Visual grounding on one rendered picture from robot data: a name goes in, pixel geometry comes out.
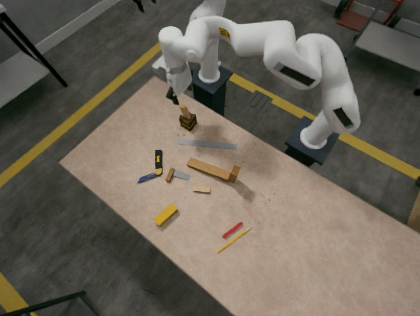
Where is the black sliding bevel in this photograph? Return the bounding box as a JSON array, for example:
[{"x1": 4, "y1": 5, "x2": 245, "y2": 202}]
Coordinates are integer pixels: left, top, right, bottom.
[{"x1": 136, "y1": 149, "x2": 162, "y2": 184}]

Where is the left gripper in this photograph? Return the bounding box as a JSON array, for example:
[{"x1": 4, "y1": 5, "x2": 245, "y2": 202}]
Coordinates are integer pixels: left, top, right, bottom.
[{"x1": 166, "y1": 62, "x2": 193, "y2": 106}]

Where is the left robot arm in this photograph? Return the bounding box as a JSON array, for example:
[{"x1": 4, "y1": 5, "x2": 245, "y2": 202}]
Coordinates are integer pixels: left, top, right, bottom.
[{"x1": 152, "y1": 16, "x2": 360, "y2": 149}]

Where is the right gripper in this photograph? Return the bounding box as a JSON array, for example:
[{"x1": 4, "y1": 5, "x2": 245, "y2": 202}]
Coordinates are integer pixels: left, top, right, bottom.
[{"x1": 132, "y1": 0, "x2": 156, "y2": 13}]

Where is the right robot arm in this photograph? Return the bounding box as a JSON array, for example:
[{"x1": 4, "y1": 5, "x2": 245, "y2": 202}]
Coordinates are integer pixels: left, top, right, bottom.
[{"x1": 189, "y1": 0, "x2": 227, "y2": 83}]

